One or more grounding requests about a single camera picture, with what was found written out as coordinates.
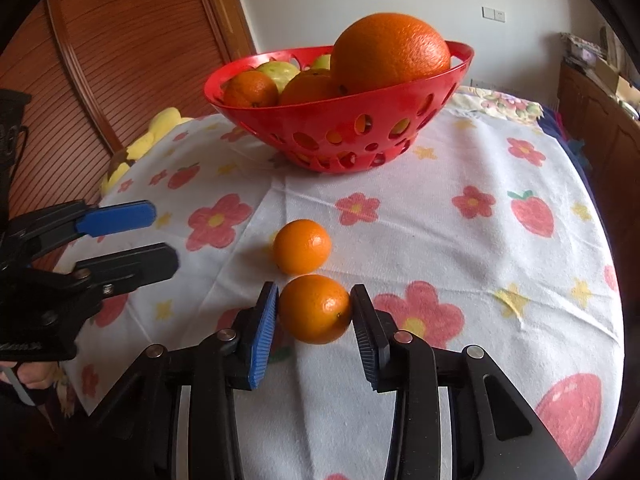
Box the small smooth tangerine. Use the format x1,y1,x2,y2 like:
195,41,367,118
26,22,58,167
272,219,332,276
278,274,352,344

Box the mandarin with rough skin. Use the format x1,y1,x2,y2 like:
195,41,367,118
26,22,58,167
222,70,279,108

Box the yellow pear-like fruit back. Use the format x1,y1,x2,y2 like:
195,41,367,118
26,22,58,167
256,61,299,93

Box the green apple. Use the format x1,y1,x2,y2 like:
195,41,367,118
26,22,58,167
310,53,331,70

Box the large orange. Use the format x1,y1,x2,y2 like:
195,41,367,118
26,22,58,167
330,13,451,93
279,68,344,105

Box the person's left hand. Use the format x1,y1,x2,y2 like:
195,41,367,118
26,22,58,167
1,362,58,390

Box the yellow plush toy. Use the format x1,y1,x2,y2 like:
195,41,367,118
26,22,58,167
100,107,192,197

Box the fruit print white cloth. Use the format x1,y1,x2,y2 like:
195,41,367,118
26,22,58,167
58,105,624,479

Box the wooden louvered wardrobe door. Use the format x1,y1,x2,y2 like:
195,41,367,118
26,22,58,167
1,0,255,215

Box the red perforated plastic basket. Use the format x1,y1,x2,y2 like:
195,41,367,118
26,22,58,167
204,41,474,174

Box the wooden sideboard cabinet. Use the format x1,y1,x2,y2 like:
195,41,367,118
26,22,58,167
556,58,640,221

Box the floral bed quilt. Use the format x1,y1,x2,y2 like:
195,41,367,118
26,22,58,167
451,86,565,139

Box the cardboard box on cabinet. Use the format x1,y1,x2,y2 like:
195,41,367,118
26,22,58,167
594,58,640,106

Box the white wall switch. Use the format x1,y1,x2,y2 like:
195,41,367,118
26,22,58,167
482,6,506,23

